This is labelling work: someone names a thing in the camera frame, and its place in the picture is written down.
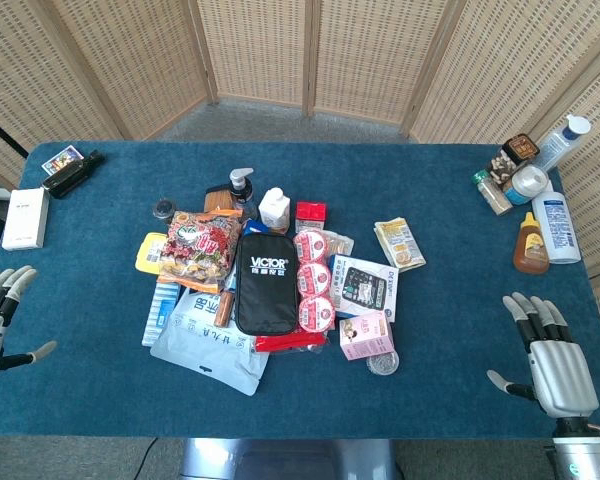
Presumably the white square bottle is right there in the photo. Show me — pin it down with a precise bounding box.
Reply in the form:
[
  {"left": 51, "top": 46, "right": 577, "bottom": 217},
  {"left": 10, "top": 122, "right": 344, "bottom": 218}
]
[{"left": 257, "top": 187, "right": 292, "bottom": 235}]

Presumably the small black round jar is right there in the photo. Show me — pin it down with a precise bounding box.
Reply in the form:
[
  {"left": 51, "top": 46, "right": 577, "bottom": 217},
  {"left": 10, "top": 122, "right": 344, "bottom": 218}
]
[{"left": 152, "top": 198, "right": 176, "bottom": 224}]

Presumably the blue striped white box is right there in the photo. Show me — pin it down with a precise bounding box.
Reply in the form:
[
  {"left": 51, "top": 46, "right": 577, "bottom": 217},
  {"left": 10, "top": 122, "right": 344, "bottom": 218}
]
[{"left": 140, "top": 280, "right": 182, "bottom": 348}]

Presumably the white blue plastic pouch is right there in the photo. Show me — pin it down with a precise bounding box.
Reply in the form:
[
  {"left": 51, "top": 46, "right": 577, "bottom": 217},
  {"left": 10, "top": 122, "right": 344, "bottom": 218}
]
[{"left": 149, "top": 286, "right": 270, "bottom": 397}]

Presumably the clear pack of sticks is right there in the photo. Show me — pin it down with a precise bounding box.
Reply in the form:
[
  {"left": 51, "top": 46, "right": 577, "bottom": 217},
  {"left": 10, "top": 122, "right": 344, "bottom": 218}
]
[{"left": 322, "top": 229, "right": 356, "bottom": 261}]

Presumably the round clear glass lid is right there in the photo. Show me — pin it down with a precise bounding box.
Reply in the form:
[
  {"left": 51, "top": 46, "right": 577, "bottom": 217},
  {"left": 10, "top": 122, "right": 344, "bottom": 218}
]
[{"left": 366, "top": 350, "right": 400, "bottom": 377}]

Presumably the black device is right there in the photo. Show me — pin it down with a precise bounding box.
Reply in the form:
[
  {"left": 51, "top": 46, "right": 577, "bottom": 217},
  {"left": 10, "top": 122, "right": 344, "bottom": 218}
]
[{"left": 41, "top": 149, "right": 106, "bottom": 200}]

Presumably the green capped spice jar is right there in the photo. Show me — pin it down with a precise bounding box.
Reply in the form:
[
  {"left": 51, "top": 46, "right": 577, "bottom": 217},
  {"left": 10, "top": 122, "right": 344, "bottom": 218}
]
[{"left": 473, "top": 169, "right": 515, "bottom": 217}]

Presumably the pump dispenser bottle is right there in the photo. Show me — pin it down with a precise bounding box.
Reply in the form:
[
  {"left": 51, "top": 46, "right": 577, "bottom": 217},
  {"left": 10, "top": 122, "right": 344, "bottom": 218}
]
[{"left": 228, "top": 167, "right": 258, "bottom": 220}]

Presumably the woven folding screen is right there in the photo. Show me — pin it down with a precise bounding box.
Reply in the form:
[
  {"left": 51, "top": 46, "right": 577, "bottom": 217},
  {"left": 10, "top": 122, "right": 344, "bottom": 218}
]
[{"left": 0, "top": 0, "right": 600, "bottom": 361}]

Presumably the red flat packet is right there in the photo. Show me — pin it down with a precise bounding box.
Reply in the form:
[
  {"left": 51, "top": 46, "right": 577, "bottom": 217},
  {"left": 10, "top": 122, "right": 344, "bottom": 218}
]
[{"left": 253, "top": 331, "right": 330, "bottom": 354}]

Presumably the clear bottle white flip cap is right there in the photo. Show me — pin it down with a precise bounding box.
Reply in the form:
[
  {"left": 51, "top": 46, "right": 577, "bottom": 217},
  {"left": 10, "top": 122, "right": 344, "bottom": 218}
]
[{"left": 534, "top": 113, "right": 593, "bottom": 174}]

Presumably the colourful card pack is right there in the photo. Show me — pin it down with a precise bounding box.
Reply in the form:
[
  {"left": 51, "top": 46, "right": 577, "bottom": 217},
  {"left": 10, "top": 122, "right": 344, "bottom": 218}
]
[{"left": 40, "top": 144, "right": 85, "bottom": 176}]

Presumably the black Victor zip case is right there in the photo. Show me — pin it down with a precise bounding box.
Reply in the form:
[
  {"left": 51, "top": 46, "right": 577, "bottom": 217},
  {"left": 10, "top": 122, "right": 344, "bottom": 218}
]
[{"left": 233, "top": 232, "right": 301, "bottom": 337}]

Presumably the clear jar of nuts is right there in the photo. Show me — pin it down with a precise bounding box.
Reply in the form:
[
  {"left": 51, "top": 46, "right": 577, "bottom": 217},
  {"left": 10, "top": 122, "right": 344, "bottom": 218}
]
[{"left": 488, "top": 132, "right": 541, "bottom": 191}]

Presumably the red white round cup pack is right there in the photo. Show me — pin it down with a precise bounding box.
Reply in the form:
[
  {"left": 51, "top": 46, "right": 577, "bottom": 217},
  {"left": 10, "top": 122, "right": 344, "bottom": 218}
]
[{"left": 292, "top": 228, "right": 337, "bottom": 332}]

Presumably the yellow packet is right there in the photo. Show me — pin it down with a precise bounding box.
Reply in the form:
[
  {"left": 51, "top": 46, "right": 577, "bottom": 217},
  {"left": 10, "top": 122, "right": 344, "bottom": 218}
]
[{"left": 135, "top": 231, "right": 168, "bottom": 274}]

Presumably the brown cylindrical tube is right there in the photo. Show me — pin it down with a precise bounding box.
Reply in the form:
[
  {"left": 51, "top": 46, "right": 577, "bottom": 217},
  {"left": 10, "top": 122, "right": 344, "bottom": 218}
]
[{"left": 214, "top": 289, "right": 237, "bottom": 329}]

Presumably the white capped round jar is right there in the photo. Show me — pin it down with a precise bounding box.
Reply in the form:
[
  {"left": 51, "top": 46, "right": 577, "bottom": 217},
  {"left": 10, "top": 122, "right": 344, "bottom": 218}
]
[{"left": 509, "top": 165, "right": 552, "bottom": 207}]

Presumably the beige snack packet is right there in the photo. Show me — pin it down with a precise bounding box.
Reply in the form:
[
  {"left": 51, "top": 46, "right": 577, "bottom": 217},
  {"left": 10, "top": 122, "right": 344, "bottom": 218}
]
[{"left": 373, "top": 216, "right": 427, "bottom": 274}]

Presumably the white rectangular box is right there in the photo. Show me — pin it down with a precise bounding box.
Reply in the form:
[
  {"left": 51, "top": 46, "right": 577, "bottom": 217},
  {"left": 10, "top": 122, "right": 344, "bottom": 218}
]
[{"left": 1, "top": 187, "right": 51, "bottom": 252}]

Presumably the brown wooden brush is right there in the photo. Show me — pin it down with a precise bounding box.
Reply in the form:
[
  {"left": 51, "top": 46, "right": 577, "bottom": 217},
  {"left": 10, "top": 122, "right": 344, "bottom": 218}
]
[{"left": 203, "top": 183, "right": 235, "bottom": 213}]

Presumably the amber honey squeeze bottle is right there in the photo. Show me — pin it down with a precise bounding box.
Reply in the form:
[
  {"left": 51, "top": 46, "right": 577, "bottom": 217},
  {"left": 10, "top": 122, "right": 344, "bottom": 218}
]
[{"left": 512, "top": 211, "right": 551, "bottom": 275}]

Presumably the pink small carton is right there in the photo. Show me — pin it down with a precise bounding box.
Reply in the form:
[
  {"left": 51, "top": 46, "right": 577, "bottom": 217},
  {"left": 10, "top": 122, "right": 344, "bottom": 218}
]
[{"left": 338, "top": 309, "right": 396, "bottom": 362}]

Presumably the orange snack bag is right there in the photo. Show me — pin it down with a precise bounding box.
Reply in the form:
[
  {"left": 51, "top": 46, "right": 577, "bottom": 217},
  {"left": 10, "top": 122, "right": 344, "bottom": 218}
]
[{"left": 157, "top": 210, "right": 244, "bottom": 296}]

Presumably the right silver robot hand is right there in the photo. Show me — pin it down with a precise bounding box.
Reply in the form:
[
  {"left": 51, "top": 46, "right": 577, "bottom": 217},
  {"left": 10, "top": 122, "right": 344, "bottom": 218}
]
[{"left": 486, "top": 291, "right": 600, "bottom": 420}]

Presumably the blue table cloth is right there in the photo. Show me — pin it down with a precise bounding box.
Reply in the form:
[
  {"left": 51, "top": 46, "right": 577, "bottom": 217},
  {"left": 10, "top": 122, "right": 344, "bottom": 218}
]
[{"left": 0, "top": 140, "right": 600, "bottom": 441}]

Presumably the red white small box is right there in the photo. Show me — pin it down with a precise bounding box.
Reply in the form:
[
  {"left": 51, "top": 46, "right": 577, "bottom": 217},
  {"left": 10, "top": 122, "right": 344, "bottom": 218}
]
[{"left": 294, "top": 201, "right": 328, "bottom": 235}]

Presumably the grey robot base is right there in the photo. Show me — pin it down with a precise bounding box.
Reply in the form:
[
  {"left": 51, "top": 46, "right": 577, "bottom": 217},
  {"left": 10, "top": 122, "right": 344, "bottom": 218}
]
[{"left": 178, "top": 438, "right": 402, "bottom": 480}]

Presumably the white bottle blue label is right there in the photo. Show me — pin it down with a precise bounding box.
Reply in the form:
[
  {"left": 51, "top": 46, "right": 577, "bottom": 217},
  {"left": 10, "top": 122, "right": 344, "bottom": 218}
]
[{"left": 531, "top": 190, "right": 583, "bottom": 265}]

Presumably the calculator box white blue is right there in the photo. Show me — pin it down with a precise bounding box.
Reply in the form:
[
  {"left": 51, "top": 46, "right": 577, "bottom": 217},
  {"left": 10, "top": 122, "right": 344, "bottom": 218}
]
[{"left": 327, "top": 253, "right": 400, "bottom": 324}]

